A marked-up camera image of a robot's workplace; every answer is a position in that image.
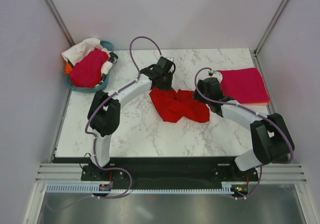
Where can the magenta shirt in basket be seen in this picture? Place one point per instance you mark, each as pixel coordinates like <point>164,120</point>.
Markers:
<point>87,72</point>

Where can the white slotted cable duct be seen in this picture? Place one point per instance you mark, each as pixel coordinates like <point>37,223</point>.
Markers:
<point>96,188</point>

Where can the red t shirt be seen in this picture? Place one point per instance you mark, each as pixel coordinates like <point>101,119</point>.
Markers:
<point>173,105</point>

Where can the aluminium front rail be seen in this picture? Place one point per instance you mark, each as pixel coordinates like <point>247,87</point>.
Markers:
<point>271,174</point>

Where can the teal plastic laundry basket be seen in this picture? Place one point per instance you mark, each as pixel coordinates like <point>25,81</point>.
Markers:
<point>102,85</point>

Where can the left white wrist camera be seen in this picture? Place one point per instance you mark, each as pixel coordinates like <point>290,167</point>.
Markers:
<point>170,58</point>

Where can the orange shirt in basket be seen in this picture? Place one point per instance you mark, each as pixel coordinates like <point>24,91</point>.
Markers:
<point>68,68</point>

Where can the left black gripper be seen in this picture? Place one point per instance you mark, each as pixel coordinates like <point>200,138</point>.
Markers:
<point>169,86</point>

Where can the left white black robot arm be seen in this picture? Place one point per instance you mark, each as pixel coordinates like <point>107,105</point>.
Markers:
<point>104,114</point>

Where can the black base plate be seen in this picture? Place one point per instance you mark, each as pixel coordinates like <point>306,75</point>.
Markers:
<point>128,172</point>

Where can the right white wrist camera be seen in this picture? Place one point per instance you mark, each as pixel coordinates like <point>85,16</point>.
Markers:
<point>216,74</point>

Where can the right aluminium frame post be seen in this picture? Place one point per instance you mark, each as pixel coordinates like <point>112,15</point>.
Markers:
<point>272,24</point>

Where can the folded magenta t shirt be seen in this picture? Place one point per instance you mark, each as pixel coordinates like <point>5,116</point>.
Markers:
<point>243,84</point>

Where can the left aluminium frame post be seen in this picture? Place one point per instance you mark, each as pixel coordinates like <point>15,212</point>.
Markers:
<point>56,15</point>

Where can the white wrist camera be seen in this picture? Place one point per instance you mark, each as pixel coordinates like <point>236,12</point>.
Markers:
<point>216,74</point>
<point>170,58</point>

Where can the white shirt in basket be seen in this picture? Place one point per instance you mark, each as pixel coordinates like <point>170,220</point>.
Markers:
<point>77,52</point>

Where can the white and black garment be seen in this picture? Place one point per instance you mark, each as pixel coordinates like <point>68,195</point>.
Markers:
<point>113,58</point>

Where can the aluminium frame post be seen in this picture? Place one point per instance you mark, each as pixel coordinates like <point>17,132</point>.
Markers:
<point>272,24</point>
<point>56,15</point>

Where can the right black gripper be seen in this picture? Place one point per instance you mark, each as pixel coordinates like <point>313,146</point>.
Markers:
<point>200,86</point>

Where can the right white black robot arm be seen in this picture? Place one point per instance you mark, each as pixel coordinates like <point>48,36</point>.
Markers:
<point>271,141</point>

